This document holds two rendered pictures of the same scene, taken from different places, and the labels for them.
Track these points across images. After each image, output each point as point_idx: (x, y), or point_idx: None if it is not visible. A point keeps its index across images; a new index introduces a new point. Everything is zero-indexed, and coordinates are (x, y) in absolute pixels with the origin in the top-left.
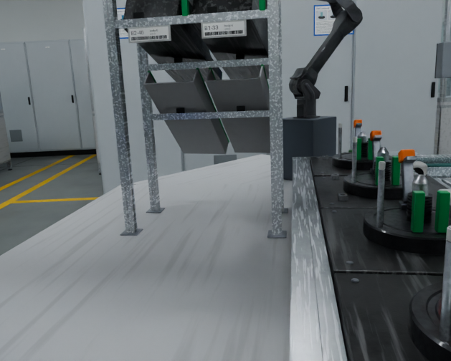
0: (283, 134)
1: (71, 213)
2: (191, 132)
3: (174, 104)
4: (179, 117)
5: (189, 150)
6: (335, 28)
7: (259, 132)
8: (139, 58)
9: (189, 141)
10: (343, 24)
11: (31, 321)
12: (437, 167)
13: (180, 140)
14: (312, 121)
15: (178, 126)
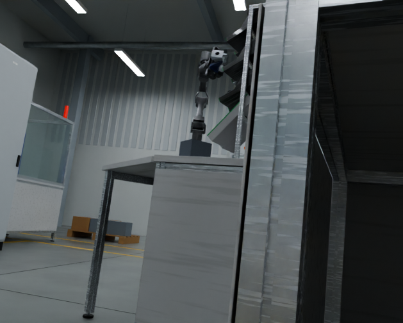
0: (195, 147)
1: (226, 157)
2: (231, 130)
3: (246, 113)
4: (246, 120)
5: (216, 140)
6: (202, 103)
7: (241, 140)
8: (245, 85)
9: (223, 134)
10: (205, 103)
11: None
12: None
13: (222, 132)
14: (211, 144)
15: (232, 125)
